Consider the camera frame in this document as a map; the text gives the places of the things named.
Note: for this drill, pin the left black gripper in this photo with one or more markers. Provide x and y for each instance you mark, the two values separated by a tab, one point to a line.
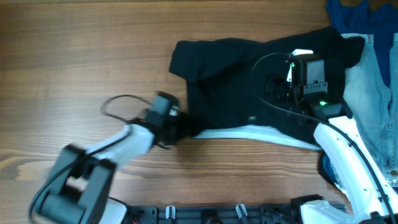
189	127

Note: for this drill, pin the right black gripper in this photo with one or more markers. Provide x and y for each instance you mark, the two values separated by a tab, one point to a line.
277	90

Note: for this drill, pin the black garment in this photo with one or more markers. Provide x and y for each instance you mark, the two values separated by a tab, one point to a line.
222	93

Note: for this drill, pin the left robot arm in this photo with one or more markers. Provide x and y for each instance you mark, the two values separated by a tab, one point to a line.
77	189

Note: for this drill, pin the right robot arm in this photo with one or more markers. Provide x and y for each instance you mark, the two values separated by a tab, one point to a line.
307	87

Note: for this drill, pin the light blue jeans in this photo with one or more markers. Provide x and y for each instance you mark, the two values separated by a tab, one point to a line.
374	105

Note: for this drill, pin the blue garment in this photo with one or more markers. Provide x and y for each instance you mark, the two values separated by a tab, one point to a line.
380	23

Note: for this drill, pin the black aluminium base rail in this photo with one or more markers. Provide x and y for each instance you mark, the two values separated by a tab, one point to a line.
279	213

